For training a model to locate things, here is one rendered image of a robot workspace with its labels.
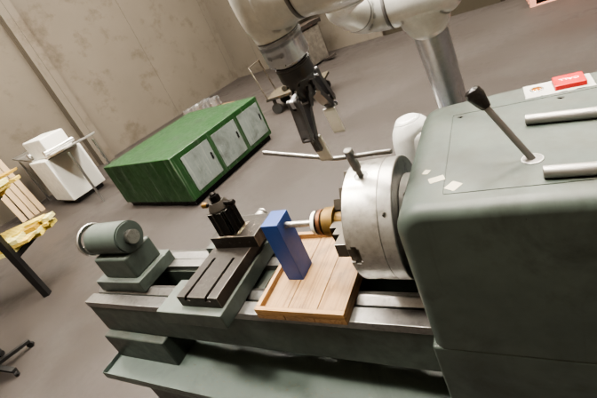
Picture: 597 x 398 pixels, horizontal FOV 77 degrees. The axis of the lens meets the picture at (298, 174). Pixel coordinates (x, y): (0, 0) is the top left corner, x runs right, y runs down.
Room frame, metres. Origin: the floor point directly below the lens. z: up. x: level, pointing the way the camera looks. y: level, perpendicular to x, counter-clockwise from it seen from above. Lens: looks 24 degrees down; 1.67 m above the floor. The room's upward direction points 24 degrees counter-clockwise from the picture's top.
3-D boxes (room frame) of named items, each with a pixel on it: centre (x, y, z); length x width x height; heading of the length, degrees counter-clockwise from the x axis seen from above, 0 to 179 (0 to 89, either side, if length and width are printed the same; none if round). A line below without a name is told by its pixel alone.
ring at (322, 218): (0.91, -0.03, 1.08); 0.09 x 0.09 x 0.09; 56
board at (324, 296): (0.98, 0.07, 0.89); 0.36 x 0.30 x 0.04; 146
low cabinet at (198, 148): (5.13, 1.22, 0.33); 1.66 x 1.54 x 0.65; 138
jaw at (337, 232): (0.80, -0.05, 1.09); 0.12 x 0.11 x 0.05; 146
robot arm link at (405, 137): (1.40, -0.50, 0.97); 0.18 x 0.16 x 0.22; 54
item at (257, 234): (1.22, 0.28, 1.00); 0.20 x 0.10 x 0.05; 56
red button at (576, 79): (0.77, -0.66, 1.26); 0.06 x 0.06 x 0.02; 56
